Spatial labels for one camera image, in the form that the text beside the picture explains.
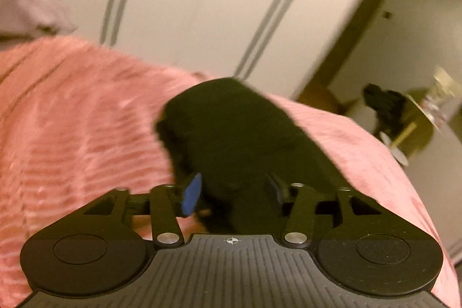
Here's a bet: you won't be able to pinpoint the round wooden side table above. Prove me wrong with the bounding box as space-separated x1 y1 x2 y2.
375 87 453 166

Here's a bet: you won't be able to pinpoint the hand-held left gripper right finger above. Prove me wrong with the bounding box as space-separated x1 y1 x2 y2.
264 173 384 248

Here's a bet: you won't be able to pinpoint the black pants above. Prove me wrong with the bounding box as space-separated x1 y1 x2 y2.
155 77 348 235

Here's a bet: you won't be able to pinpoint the clear glass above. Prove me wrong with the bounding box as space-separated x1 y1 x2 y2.
423 66 461 125

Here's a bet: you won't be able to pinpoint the pink ribbed blanket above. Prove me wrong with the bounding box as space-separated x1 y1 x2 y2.
0 37 462 308

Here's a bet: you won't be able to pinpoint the white cylinder bin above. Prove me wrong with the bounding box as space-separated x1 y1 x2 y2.
346 102 378 136

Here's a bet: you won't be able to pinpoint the grey pillow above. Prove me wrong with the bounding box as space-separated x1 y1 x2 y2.
0 0 79 42

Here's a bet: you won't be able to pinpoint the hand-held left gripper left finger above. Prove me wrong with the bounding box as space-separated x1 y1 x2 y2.
83 172 203 248

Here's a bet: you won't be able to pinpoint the wooden door frame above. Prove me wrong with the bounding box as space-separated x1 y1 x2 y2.
296 0 462 103

